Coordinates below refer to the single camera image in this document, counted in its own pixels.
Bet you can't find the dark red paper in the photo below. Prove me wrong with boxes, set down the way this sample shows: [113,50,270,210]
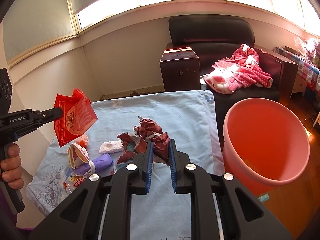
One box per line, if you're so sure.
[117,116,170,165]

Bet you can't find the red plastic snack wrapper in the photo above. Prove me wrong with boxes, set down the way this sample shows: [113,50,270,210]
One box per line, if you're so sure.
[54,88,98,147]

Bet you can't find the purple sleeve forearm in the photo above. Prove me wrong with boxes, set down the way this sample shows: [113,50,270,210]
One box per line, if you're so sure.
[0,191,17,226]

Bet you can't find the person's left hand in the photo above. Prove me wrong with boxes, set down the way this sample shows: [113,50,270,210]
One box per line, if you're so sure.
[1,144,24,190]

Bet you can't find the light blue cloth table cover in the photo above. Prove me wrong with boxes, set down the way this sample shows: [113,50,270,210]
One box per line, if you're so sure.
[27,91,225,239]

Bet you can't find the purple face mask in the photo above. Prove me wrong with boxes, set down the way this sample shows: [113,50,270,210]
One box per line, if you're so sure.
[73,153,113,176]

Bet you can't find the crushed red white paper cup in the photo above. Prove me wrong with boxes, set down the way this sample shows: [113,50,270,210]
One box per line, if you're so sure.
[67,142,90,169]

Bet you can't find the snack packet with yellow text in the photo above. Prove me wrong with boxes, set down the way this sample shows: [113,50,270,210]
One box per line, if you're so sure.
[62,175,87,194]

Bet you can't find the pink plastic bucket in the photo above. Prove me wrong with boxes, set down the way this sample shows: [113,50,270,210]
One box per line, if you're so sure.
[222,98,310,196]

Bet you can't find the dark wooden side cabinet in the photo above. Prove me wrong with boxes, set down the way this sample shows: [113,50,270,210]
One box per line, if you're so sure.
[159,43,201,92]

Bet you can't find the grey roller window blind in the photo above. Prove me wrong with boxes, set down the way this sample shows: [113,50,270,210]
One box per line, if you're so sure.
[3,0,73,60]

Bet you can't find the pink polka dot blanket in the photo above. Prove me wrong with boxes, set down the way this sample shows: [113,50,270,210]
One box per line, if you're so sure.
[203,44,273,95]

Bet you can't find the black leather armchair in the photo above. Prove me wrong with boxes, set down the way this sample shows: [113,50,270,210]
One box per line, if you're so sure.
[162,15,298,139]

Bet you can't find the checkered cloth covered table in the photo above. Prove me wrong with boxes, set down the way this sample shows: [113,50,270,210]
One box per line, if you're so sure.
[273,47,320,94]

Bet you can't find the clear plastic bag on table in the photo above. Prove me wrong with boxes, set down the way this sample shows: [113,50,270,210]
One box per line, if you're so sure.
[294,37,319,67]

